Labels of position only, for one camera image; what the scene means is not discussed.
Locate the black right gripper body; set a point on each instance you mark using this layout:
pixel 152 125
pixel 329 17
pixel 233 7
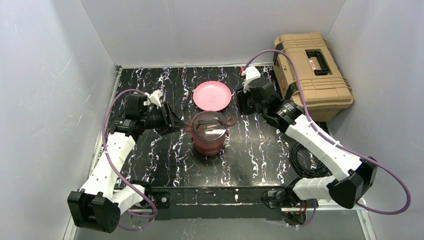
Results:
pixel 245 104

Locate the aluminium front frame rail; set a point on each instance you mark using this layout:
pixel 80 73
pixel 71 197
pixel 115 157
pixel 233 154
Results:
pixel 247 202

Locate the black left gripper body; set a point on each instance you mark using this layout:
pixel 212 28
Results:
pixel 168 115

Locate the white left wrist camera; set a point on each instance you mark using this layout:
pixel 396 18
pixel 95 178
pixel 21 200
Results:
pixel 154 98

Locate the red steel lunch bowl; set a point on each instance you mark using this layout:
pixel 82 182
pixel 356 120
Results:
pixel 208 149
pixel 231 122

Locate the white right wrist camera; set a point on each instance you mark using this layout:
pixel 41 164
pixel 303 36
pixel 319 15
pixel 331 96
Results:
pixel 250 73

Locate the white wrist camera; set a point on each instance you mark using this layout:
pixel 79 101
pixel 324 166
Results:
pixel 154 98
pixel 250 73

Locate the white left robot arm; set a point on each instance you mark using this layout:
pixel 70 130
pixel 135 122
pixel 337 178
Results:
pixel 107 194

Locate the clear round lid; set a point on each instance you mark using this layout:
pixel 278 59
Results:
pixel 209 126

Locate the metal serving tongs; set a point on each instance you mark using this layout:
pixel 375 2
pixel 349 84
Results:
pixel 186 102

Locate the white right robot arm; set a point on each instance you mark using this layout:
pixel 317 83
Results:
pixel 351 176

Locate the pink plate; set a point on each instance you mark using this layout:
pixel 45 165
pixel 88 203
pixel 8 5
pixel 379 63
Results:
pixel 212 96

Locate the tan plastic tool case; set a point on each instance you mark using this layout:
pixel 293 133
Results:
pixel 309 67

